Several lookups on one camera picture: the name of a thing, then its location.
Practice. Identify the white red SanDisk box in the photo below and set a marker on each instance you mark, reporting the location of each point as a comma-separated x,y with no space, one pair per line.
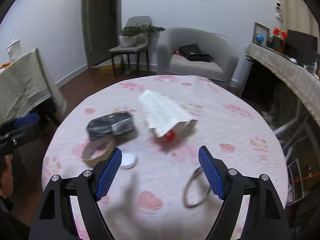
166,118

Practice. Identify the framed picture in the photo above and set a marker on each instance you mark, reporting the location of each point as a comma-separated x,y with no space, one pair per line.
263,30

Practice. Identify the potted green plant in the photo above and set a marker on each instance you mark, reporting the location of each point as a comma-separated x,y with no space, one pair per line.
135,34

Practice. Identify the grey dining chair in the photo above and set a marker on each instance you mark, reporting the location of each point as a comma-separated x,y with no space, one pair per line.
135,50

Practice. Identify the grey armchair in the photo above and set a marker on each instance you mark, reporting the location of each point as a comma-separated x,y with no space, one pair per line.
170,61

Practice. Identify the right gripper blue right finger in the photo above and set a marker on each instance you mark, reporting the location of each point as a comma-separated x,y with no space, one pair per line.
211,167

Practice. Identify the beige patterned tablecloth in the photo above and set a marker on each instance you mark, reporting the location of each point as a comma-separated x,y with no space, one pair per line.
26,83

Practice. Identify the person left hand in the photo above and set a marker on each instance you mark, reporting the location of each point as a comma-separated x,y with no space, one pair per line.
7,180

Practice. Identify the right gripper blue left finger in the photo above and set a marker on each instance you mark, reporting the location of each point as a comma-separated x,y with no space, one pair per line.
105,172

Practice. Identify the dark green door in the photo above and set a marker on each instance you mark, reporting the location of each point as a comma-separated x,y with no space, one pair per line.
100,29

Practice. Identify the black handbag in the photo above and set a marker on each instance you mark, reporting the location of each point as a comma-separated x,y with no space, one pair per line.
193,53

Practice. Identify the white kettle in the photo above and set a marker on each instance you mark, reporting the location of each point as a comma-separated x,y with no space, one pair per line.
14,50

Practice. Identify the black monitor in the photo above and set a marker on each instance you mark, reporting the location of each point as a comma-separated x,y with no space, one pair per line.
300,46

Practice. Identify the black Face tissue pack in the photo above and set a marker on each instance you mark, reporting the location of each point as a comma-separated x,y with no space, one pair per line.
110,125

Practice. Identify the pink cartoon tablecloth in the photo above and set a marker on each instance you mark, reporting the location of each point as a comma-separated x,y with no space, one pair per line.
146,201

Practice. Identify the white security camera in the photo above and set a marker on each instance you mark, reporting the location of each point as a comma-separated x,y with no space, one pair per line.
278,12

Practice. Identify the small blue globe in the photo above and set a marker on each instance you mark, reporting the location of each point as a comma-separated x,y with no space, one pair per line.
259,38

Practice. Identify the white round lid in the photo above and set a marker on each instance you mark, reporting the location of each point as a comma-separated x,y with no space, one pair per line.
128,161

